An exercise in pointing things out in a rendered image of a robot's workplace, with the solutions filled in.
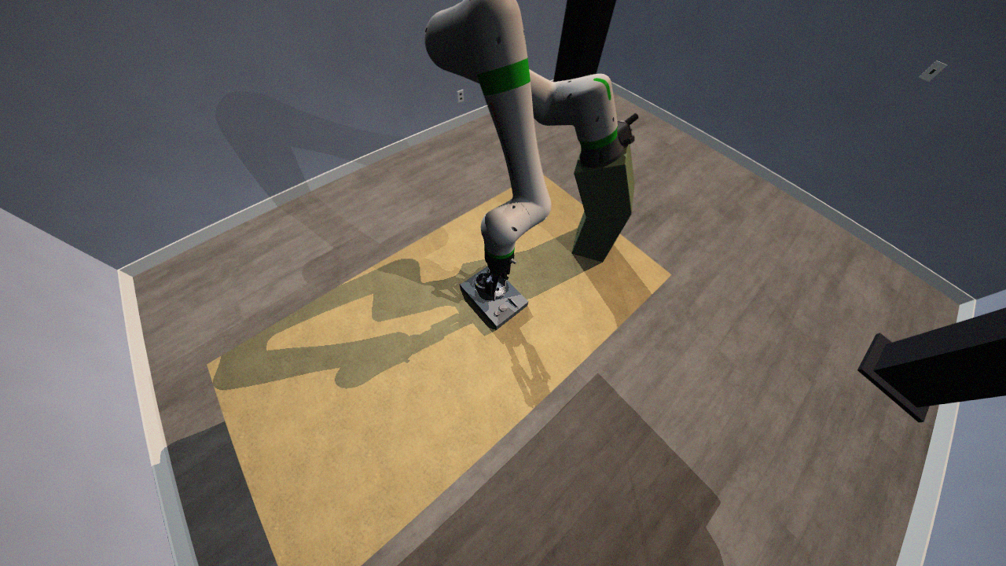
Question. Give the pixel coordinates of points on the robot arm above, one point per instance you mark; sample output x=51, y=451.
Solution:
x=483, y=40

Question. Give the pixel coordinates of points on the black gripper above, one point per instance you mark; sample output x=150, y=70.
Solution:
x=495, y=276

